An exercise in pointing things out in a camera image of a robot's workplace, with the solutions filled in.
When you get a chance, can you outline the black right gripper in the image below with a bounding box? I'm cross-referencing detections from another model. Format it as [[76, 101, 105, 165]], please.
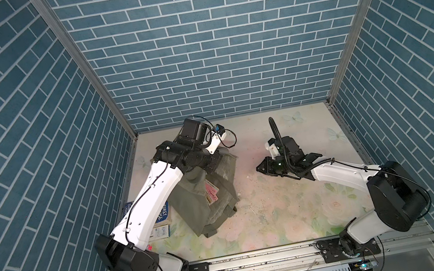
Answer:
[[253, 152, 294, 182]]

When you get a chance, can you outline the pink folding fan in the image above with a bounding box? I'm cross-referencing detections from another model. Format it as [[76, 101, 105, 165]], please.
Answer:
[[204, 180, 219, 205]]

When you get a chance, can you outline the olive green canvas tote bag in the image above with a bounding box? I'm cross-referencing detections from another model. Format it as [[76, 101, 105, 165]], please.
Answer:
[[167, 147, 240, 238]]

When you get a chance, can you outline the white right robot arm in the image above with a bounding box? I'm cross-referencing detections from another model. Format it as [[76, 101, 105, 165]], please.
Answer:
[[256, 136, 432, 255]]

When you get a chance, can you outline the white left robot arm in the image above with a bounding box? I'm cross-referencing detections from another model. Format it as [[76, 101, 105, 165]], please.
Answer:
[[94, 117, 226, 271]]

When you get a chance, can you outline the blue illustrated book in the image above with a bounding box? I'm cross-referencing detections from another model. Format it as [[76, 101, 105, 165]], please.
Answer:
[[122, 201, 170, 227]]

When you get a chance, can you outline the white blue small box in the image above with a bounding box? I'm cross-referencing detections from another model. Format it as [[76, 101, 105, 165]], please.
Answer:
[[149, 224, 171, 242]]

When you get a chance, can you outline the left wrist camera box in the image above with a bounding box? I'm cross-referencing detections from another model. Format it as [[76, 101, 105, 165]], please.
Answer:
[[206, 124, 227, 155]]

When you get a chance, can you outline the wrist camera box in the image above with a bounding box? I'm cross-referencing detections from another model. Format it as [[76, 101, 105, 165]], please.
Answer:
[[206, 124, 227, 155], [265, 141, 281, 160]]

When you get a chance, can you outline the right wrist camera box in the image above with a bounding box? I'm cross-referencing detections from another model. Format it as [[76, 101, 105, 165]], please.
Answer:
[[265, 141, 281, 160]]

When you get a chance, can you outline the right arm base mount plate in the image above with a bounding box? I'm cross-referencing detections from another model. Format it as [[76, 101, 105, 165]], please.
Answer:
[[313, 237, 381, 264]]

